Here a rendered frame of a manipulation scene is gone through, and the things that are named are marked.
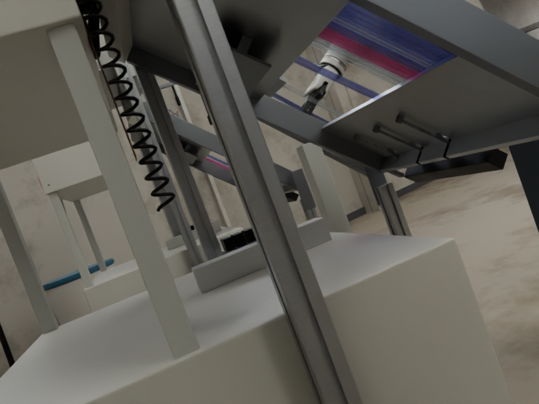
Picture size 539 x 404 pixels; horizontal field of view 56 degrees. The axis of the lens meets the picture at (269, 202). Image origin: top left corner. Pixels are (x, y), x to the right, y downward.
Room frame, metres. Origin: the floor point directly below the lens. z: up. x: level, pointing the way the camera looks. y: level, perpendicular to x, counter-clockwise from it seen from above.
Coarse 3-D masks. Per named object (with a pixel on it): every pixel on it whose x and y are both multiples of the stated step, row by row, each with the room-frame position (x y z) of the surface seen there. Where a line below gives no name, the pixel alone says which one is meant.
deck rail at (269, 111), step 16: (144, 64) 1.24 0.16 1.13; (160, 64) 1.24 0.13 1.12; (176, 80) 1.25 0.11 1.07; (192, 80) 1.26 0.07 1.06; (256, 112) 1.29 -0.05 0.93; (272, 112) 1.30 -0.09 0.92; (288, 112) 1.31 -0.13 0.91; (288, 128) 1.30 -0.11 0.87; (304, 128) 1.31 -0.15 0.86; (320, 128) 1.32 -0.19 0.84; (320, 144) 1.32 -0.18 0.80; (336, 144) 1.33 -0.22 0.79; (352, 144) 1.34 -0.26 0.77; (352, 160) 1.35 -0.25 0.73; (368, 160) 1.34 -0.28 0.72
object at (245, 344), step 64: (320, 256) 0.83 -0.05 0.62; (384, 256) 0.66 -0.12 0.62; (448, 256) 0.62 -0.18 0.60; (128, 320) 0.90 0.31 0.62; (192, 320) 0.71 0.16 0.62; (256, 320) 0.59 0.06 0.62; (384, 320) 0.59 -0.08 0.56; (448, 320) 0.61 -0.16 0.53; (0, 384) 0.76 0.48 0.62; (64, 384) 0.62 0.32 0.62; (128, 384) 0.53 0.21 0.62; (192, 384) 0.54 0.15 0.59; (256, 384) 0.56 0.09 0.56; (384, 384) 0.59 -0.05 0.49; (448, 384) 0.61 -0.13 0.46
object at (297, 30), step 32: (160, 0) 0.94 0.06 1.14; (224, 0) 0.85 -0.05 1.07; (256, 0) 0.81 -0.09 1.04; (288, 0) 0.77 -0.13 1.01; (320, 0) 0.74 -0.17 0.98; (160, 32) 1.09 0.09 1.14; (256, 32) 0.92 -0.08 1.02; (288, 32) 0.87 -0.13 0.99; (320, 32) 0.83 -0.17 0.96; (256, 64) 0.96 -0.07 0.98; (288, 64) 1.00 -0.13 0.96; (256, 96) 1.26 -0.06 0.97
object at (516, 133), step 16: (496, 128) 0.92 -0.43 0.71; (512, 128) 0.87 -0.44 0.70; (528, 128) 0.83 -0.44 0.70; (432, 144) 1.13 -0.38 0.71; (448, 144) 1.07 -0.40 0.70; (464, 144) 1.00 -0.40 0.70; (480, 144) 0.94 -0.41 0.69; (496, 144) 0.90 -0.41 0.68; (512, 144) 0.87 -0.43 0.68; (384, 160) 1.35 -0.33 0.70; (400, 160) 1.25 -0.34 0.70; (416, 160) 1.17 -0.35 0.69; (432, 160) 1.11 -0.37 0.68
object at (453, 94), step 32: (448, 64) 0.78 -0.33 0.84; (384, 96) 0.98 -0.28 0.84; (416, 96) 0.92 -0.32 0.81; (448, 96) 0.88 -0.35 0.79; (480, 96) 0.83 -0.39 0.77; (512, 96) 0.80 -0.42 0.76; (352, 128) 1.23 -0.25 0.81; (384, 128) 1.15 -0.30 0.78; (448, 128) 1.01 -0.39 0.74; (480, 128) 0.96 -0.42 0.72
